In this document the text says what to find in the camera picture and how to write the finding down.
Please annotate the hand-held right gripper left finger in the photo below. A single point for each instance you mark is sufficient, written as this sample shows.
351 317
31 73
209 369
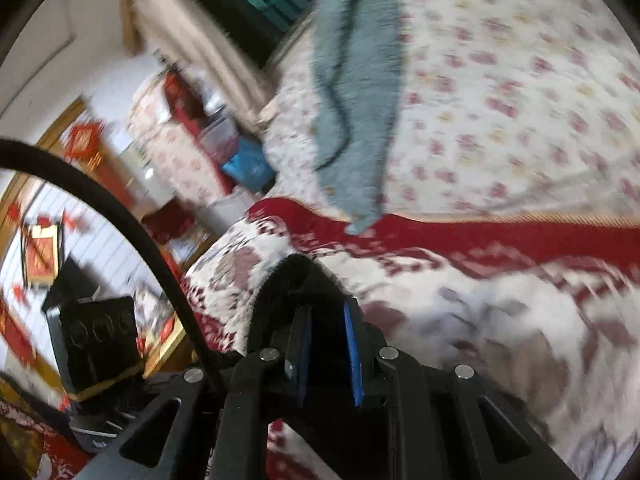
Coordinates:
302 360

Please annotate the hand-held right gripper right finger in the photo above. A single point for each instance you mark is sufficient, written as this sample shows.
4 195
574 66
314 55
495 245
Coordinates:
353 355

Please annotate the black pants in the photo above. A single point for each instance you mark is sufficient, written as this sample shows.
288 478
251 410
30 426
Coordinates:
300 280

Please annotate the red patterned blanket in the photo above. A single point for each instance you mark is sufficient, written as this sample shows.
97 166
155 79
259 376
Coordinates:
500 240

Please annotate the blue plastic bag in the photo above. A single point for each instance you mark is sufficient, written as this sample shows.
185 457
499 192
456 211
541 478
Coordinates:
247 165

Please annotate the black speaker box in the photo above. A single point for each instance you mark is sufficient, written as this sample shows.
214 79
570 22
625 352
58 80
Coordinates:
97 345

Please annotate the light blue fluffy towel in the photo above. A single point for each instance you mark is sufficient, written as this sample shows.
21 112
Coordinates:
350 110

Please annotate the white floral bedsheet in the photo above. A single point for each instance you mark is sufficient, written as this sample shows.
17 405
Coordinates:
500 85

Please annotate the red hanging knot decoration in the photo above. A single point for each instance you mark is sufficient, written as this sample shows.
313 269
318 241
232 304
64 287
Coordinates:
84 142

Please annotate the red framed wall decoration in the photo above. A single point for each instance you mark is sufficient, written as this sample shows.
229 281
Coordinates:
42 255

